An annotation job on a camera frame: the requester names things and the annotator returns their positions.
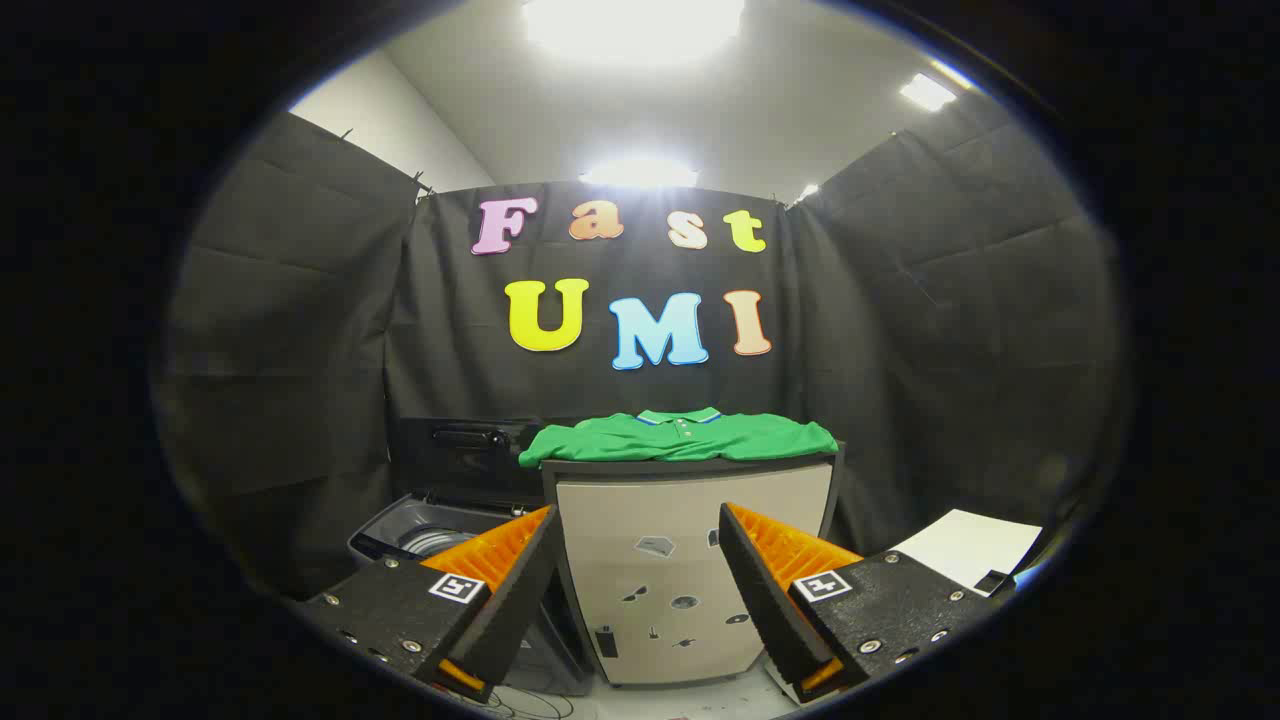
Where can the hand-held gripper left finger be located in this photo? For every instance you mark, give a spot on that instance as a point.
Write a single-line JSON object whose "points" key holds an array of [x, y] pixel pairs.
{"points": [[520, 585]]}

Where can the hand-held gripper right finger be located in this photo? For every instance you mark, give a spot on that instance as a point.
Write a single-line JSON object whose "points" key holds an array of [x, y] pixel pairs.
{"points": [[762, 590]]}

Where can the grey washing machine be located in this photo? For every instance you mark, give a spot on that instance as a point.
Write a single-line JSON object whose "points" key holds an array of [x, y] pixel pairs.
{"points": [[400, 530]]}

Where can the green polo shirt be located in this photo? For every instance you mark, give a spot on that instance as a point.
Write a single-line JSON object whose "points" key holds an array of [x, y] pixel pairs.
{"points": [[680, 440]]}

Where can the beige cabinet with dark top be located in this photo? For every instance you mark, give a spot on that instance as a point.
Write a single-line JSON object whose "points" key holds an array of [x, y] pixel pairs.
{"points": [[640, 510]]}

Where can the white flat board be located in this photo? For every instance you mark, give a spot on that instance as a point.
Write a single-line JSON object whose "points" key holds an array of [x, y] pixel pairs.
{"points": [[965, 545]]}

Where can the black backdrop cloth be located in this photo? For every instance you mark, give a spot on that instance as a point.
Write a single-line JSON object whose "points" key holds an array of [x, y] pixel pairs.
{"points": [[300, 350]]}

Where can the ceiling light panel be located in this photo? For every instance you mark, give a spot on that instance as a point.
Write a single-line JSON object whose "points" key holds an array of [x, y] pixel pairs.
{"points": [[640, 173], [630, 25], [927, 92]]}

